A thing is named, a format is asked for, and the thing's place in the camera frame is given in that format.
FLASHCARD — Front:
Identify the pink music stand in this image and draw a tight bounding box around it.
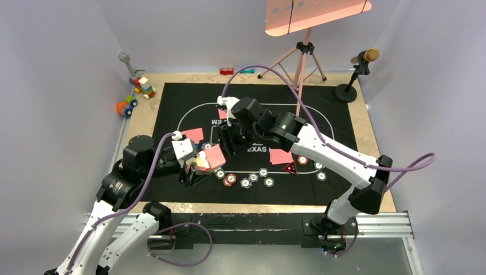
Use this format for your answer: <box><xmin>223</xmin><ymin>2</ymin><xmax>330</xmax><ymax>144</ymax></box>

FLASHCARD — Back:
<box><xmin>265</xmin><ymin>0</ymin><xmax>372</xmax><ymax>97</ymax></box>

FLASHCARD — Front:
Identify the gold microphone on stand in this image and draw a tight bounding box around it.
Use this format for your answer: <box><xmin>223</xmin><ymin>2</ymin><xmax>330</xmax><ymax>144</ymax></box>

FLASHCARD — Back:
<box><xmin>333</xmin><ymin>48</ymin><xmax>380</xmax><ymax>103</ymax></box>

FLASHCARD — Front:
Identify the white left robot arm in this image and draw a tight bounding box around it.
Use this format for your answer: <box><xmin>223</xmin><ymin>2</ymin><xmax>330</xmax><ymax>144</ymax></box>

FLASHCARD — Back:
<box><xmin>46</xmin><ymin>131</ymin><xmax>225</xmax><ymax>274</ymax></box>

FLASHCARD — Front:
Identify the red playing card box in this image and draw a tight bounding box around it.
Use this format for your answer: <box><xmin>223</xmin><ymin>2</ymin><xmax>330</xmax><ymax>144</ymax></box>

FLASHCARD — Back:
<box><xmin>190</xmin><ymin>144</ymin><xmax>226</xmax><ymax>172</ymax></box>

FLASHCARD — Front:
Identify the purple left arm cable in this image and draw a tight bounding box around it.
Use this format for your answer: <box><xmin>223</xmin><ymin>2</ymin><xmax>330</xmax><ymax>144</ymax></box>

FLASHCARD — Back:
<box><xmin>62</xmin><ymin>131</ymin><xmax>213</xmax><ymax>275</ymax></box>

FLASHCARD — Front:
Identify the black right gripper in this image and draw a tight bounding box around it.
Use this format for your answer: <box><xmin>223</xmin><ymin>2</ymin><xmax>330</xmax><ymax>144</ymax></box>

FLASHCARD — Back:
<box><xmin>217</xmin><ymin>117</ymin><xmax>261</xmax><ymax>159</ymax></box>

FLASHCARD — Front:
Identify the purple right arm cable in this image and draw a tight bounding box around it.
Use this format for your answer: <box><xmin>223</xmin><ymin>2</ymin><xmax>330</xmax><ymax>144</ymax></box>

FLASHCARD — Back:
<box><xmin>221</xmin><ymin>65</ymin><xmax>437</xmax><ymax>259</ymax></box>

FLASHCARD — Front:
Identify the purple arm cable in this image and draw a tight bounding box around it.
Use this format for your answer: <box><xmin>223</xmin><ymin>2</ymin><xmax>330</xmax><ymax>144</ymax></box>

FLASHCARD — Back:
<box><xmin>62</xmin><ymin>131</ymin><xmax>213</xmax><ymax>275</ymax></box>
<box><xmin>221</xmin><ymin>65</ymin><xmax>437</xmax><ymax>259</ymax></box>

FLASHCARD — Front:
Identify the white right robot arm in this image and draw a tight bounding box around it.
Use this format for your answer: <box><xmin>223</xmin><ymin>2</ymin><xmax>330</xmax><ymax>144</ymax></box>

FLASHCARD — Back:
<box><xmin>217</xmin><ymin>96</ymin><xmax>393</xmax><ymax>234</ymax></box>

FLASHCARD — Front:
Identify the colourful toy block train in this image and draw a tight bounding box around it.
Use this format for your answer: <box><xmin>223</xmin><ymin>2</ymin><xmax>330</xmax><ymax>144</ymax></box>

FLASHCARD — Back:
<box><xmin>117</xmin><ymin>52</ymin><xmax>156</xmax><ymax>100</ymax></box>

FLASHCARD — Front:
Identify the orange toy wheel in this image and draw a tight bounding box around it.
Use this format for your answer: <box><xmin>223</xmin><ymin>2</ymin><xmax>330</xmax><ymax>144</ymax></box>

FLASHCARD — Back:
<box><xmin>116</xmin><ymin>96</ymin><xmax>138</xmax><ymax>118</ymax></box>

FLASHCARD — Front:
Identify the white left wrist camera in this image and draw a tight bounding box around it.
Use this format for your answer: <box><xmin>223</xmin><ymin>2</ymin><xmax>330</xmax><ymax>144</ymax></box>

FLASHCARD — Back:
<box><xmin>171</xmin><ymin>131</ymin><xmax>198</xmax><ymax>165</ymax></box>

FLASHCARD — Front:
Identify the red playing card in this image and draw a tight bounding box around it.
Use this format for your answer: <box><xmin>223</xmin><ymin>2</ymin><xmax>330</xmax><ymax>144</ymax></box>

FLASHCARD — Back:
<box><xmin>269</xmin><ymin>148</ymin><xmax>293</xmax><ymax>165</ymax></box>
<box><xmin>218</xmin><ymin>109</ymin><xmax>227</xmax><ymax>120</ymax></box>
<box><xmin>182</xmin><ymin>128</ymin><xmax>204</xmax><ymax>144</ymax></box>

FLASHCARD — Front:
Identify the black poker felt mat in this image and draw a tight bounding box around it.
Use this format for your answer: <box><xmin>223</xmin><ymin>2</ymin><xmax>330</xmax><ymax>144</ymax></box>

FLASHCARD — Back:
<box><xmin>144</xmin><ymin>83</ymin><xmax>357</xmax><ymax>205</ymax></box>

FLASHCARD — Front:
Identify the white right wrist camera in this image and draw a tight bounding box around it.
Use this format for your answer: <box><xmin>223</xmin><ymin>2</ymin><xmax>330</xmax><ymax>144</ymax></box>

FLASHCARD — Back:
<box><xmin>216</xmin><ymin>96</ymin><xmax>239</xmax><ymax>127</ymax></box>

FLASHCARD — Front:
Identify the teal toy block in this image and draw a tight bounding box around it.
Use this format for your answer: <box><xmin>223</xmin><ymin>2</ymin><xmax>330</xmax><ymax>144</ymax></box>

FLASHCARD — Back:
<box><xmin>240</xmin><ymin>68</ymin><xmax>255</xmax><ymax>74</ymax></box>

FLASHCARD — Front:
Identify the red toy block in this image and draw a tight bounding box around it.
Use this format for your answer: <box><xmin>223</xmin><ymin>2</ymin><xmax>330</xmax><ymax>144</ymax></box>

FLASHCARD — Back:
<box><xmin>219</xmin><ymin>67</ymin><xmax>234</xmax><ymax>75</ymax></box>

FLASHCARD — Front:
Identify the red poker chip stack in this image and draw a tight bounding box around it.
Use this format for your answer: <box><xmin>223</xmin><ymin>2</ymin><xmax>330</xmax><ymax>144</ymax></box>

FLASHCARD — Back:
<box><xmin>223</xmin><ymin>174</ymin><xmax>237</xmax><ymax>187</ymax></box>

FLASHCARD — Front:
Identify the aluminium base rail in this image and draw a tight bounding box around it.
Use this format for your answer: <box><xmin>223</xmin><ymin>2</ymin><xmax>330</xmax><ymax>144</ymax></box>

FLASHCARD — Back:
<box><xmin>68</xmin><ymin>113</ymin><xmax>424</xmax><ymax>275</ymax></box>

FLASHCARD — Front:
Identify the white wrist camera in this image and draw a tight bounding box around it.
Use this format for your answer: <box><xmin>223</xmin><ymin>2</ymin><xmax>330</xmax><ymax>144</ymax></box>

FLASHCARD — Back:
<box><xmin>171</xmin><ymin>131</ymin><xmax>198</xmax><ymax>165</ymax></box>
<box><xmin>216</xmin><ymin>96</ymin><xmax>239</xmax><ymax>127</ymax></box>

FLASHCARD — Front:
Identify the red triangular dealer button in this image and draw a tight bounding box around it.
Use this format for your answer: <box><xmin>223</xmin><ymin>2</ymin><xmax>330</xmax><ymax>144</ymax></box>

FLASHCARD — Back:
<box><xmin>284</xmin><ymin>162</ymin><xmax>298</xmax><ymax>175</ymax></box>

